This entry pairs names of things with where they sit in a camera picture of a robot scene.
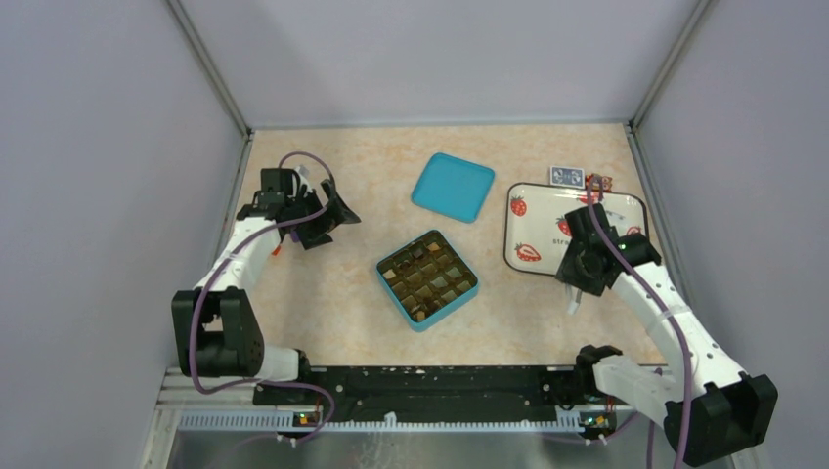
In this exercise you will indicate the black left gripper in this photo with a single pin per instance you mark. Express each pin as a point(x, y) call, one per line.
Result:
point(318, 234)

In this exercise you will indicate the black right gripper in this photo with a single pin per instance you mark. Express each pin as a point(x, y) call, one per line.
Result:
point(568, 273)

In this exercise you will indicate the metal tongs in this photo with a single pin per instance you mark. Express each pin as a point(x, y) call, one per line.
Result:
point(574, 299)

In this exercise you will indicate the teal chocolate box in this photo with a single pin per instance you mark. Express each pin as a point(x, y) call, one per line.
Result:
point(427, 280)

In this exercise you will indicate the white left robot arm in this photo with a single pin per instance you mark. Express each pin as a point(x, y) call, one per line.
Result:
point(216, 331)

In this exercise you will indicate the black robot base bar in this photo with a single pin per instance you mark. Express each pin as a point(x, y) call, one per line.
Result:
point(486, 394)

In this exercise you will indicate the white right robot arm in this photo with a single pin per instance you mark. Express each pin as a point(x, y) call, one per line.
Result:
point(711, 407)

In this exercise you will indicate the strawberry print tray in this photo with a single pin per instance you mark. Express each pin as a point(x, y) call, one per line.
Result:
point(536, 234)

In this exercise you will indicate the red dice block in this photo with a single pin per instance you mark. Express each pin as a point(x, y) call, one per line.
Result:
point(603, 183)

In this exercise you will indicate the blue playing card deck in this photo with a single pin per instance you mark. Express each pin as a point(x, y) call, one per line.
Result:
point(567, 177)

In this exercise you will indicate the teal box lid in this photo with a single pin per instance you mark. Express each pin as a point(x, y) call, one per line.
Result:
point(453, 187)

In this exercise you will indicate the metal frame rail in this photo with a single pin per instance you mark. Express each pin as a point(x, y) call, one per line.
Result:
point(225, 429)

